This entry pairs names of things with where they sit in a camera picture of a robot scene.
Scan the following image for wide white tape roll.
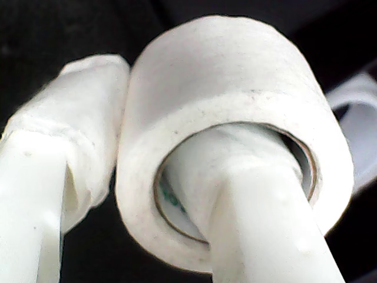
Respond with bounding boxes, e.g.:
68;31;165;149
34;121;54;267
116;14;354;274

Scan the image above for small white tape roll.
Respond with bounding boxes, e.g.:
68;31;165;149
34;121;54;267
325;72;377;192

